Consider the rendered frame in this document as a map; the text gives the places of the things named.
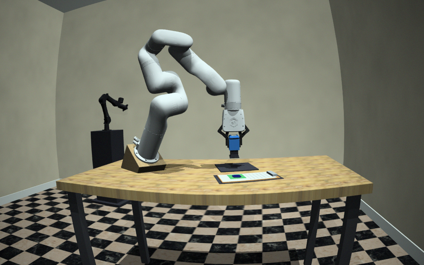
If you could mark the dark blue self-inking stamp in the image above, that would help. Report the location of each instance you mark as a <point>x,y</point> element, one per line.
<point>234,146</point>

